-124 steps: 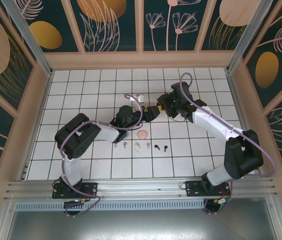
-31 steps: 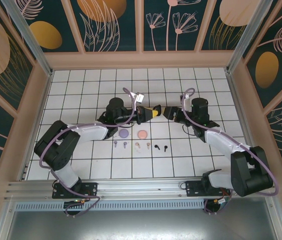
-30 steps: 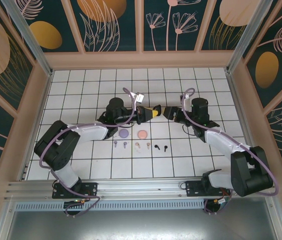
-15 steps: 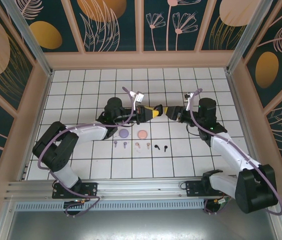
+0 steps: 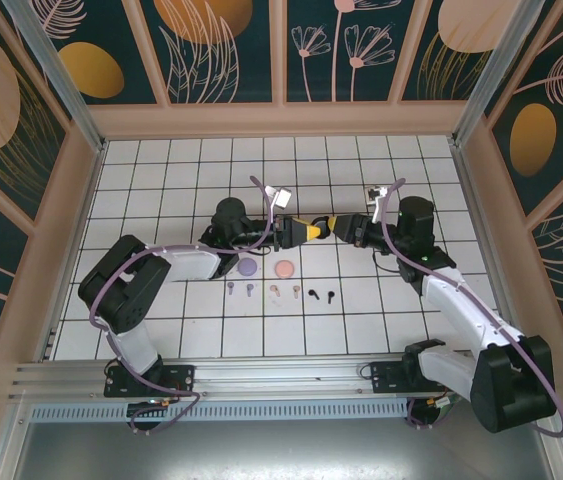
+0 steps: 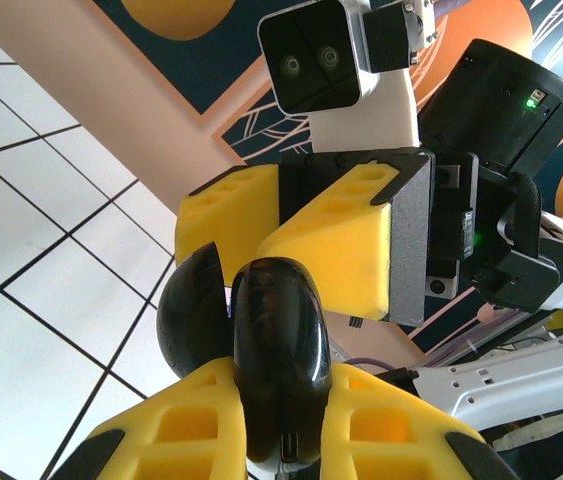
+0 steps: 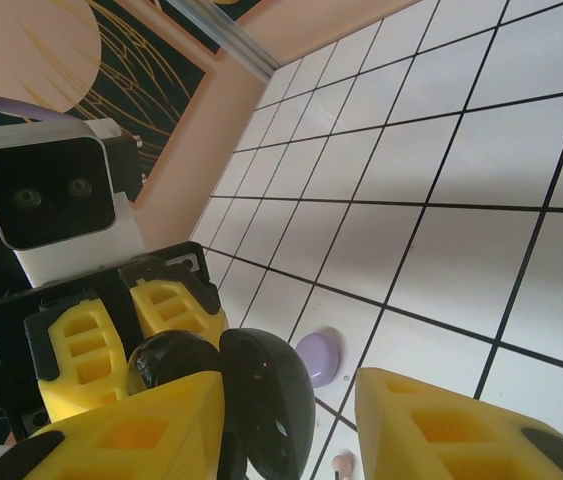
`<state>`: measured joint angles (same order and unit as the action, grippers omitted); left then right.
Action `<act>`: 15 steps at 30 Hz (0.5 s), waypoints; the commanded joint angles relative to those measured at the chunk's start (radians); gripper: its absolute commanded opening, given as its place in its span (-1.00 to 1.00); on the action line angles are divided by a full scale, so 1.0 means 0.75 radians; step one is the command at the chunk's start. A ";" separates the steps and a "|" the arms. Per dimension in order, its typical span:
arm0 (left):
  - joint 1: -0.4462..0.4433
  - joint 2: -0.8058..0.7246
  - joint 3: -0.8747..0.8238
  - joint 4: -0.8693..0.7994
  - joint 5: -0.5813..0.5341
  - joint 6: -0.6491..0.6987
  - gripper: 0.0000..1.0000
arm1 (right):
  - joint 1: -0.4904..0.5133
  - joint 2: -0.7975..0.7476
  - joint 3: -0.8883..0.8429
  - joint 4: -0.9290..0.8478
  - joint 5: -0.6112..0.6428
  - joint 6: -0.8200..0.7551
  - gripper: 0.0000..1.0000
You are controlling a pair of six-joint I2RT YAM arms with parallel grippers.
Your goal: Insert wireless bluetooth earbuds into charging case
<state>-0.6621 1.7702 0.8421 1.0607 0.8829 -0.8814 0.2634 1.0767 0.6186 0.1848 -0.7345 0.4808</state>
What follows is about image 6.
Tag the black earbud charging case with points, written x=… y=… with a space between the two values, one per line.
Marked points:
x=281 y=320

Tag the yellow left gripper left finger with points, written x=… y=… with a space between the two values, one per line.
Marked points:
x=211 y=395

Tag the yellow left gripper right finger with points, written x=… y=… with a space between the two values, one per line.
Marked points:
x=436 y=440

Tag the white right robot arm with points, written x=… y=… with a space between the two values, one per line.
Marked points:
x=511 y=380

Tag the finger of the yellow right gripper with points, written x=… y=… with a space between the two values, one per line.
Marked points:
x=221 y=210
x=341 y=250

